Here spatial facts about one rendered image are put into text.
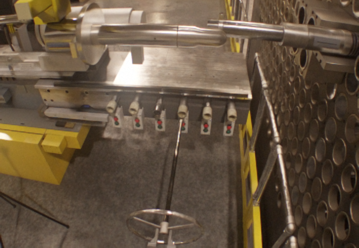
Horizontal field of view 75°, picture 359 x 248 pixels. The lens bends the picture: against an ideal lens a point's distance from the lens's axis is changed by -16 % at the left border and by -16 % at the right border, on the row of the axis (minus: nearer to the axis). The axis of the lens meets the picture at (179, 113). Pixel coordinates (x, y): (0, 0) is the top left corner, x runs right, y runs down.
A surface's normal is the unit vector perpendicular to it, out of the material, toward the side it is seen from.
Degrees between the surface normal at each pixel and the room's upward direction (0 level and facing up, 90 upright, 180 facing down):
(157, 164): 0
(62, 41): 90
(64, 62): 90
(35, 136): 0
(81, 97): 90
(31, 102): 90
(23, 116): 0
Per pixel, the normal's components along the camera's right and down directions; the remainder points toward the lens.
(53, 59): -0.11, 0.65
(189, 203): 0.00, -0.76
